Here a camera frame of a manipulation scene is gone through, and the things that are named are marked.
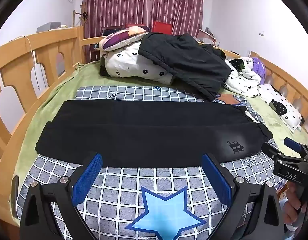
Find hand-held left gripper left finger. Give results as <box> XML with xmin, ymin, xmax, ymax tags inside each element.
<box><xmin>19</xmin><ymin>152</ymin><xmax>104</xmax><ymax>240</ymax></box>

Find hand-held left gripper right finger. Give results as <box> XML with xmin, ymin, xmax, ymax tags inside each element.
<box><xmin>201</xmin><ymin>153</ymin><xmax>285</xmax><ymax>240</ymax></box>

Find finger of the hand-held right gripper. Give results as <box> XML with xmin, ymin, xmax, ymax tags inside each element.
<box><xmin>261</xmin><ymin>142</ymin><xmax>286</xmax><ymax>163</ymax></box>
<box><xmin>284</xmin><ymin>137</ymin><xmax>308</xmax><ymax>158</ymax></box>

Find black pants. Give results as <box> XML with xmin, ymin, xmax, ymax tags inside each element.
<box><xmin>35</xmin><ymin>99</ymin><xmax>274</xmax><ymax>168</ymax></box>

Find person's right hand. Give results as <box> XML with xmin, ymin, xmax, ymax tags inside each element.
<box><xmin>285</xmin><ymin>182</ymin><xmax>308</xmax><ymax>221</ymax></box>

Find grey plaid star blanket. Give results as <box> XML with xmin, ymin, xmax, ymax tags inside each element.
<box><xmin>15</xmin><ymin>85</ymin><xmax>292</xmax><ymax>240</ymax></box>

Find white floral pillow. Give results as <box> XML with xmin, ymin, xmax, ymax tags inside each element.
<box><xmin>258</xmin><ymin>84</ymin><xmax>303</xmax><ymax>133</ymax></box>

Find purple plush toy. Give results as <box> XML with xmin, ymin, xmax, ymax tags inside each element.
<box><xmin>251</xmin><ymin>57</ymin><xmax>267</xmax><ymax>85</ymax></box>

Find green bed sheet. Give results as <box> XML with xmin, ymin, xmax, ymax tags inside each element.
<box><xmin>8</xmin><ymin>62</ymin><xmax>308</xmax><ymax>220</ymax></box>

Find black jacket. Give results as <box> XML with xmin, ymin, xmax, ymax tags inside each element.
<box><xmin>138</xmin><ymin>32</ymin><xmax>232</xmax><ymax>101</ymax></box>

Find white floral quilt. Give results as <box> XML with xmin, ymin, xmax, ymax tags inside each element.
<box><xmin>100</xmin><ymin>41</ymin><xmax>262</xmax><ymax>98</ymax></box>

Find purple patchwork pillow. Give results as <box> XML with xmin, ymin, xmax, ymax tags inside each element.
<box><xmin>98</xmin><ymin>26</ymin><xmax>151</xmax><ymax>52</ymax></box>

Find grey box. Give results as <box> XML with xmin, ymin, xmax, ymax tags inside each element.
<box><xmin>37</xmin><ymin>21</ymin><xmax>62</xmax><ymax>33</ymax></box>

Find maroon floral curtain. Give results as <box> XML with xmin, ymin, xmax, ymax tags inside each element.
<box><xmin>83</xmin><ymin>0</ymin><xmax>204</xmax><ymax>63</ymax></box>

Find white charging cable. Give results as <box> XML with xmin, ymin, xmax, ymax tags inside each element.
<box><xmin>18</xmin><ymin>35</ymin><xmax>41</xmax><ymax>90</ymax></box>

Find wooden bed frame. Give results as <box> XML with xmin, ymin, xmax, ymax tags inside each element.
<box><xmin>0</xmin><ymin>25</ymin><xmax>308</xmax><ymax>230</ymax></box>

